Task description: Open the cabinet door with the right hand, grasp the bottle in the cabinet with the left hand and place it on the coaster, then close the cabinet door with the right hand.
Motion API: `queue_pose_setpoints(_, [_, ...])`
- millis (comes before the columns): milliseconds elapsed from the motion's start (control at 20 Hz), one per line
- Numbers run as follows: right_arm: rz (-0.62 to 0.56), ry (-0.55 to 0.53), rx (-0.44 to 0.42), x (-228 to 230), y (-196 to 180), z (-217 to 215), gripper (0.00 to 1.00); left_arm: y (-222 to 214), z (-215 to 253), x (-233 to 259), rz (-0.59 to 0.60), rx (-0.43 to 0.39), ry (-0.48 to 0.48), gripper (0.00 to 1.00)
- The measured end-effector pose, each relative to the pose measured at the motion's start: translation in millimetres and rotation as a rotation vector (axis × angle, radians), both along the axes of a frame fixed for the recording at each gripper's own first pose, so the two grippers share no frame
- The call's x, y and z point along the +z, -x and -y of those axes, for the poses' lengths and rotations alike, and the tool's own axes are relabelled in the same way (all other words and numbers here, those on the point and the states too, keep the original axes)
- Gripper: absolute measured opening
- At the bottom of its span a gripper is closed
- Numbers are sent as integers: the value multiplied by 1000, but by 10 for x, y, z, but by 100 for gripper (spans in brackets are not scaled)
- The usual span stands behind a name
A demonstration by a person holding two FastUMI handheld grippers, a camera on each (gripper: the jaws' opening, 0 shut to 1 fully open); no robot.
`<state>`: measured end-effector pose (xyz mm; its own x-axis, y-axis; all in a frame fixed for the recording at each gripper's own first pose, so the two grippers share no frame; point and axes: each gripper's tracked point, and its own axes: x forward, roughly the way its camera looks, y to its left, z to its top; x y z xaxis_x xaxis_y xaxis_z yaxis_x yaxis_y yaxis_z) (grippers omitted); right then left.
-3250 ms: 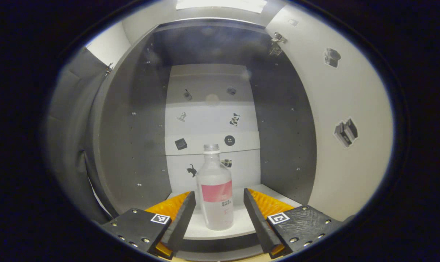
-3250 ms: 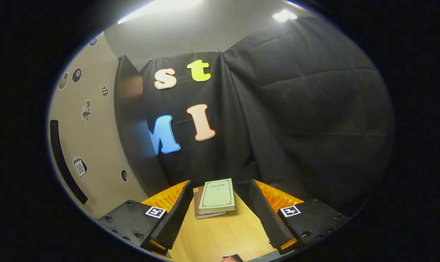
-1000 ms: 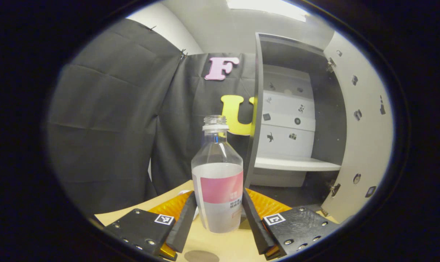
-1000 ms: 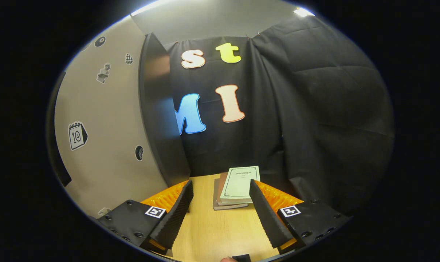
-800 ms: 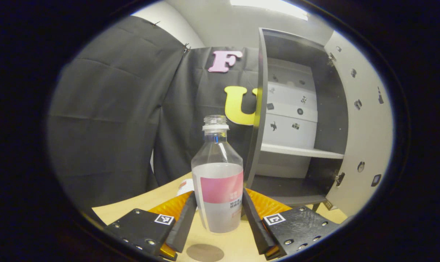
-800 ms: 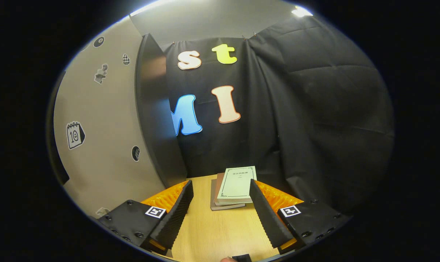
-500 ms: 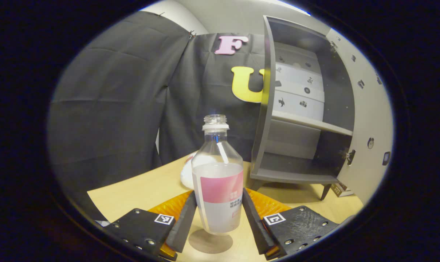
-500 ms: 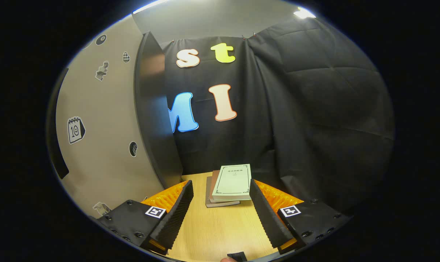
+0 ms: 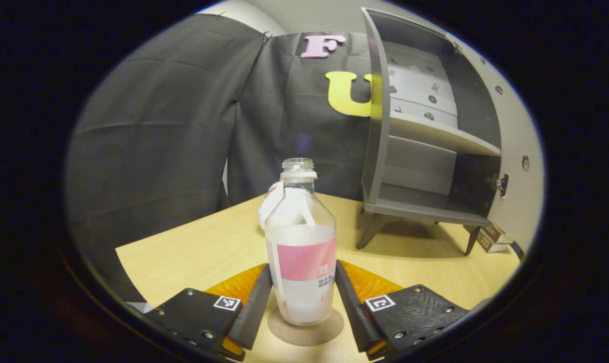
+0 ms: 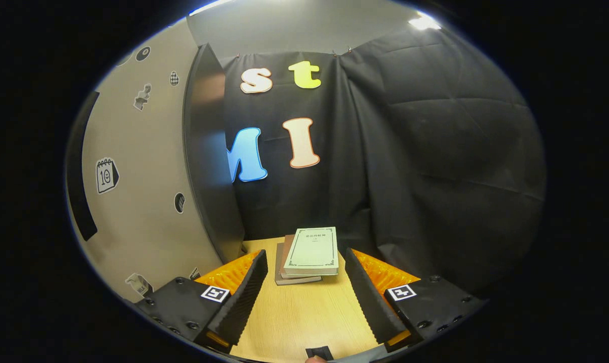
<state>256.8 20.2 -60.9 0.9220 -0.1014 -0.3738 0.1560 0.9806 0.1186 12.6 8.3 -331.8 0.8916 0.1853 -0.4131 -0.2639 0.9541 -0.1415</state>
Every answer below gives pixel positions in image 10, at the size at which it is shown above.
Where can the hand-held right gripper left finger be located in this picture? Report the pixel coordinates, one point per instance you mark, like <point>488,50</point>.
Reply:
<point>241,302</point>

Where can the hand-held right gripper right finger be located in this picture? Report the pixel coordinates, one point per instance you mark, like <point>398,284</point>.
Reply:
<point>370,302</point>

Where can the grey book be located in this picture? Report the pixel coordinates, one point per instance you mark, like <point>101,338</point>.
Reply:
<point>278,272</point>

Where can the black backdrop cloth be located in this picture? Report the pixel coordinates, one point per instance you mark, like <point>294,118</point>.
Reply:
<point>435,176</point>

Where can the ceiling light panel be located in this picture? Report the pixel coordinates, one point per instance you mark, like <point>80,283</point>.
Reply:
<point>423,21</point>

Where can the pale green book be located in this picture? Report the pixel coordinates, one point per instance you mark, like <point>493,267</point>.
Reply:
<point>312,249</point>

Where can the light grey cabinet door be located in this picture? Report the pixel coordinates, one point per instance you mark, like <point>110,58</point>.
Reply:
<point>143,227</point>

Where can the brown book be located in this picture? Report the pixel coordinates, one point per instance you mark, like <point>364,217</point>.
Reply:
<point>286,257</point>

